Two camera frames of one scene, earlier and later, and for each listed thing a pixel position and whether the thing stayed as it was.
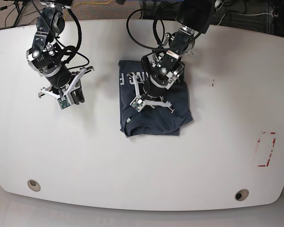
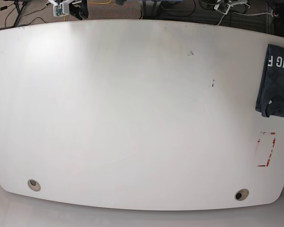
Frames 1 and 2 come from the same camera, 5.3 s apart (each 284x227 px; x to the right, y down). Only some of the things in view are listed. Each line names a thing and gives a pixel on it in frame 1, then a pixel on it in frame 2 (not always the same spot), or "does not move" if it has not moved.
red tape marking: [258, 141] does not move
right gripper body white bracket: [139, 103] -> [231, 4]
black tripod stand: [16, 3] does not move
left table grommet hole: [33, 185] does not move
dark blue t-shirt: [160, 120] -> [275, 93]
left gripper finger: [77, 96] -> [78, 9]
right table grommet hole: [241, 194] does not move
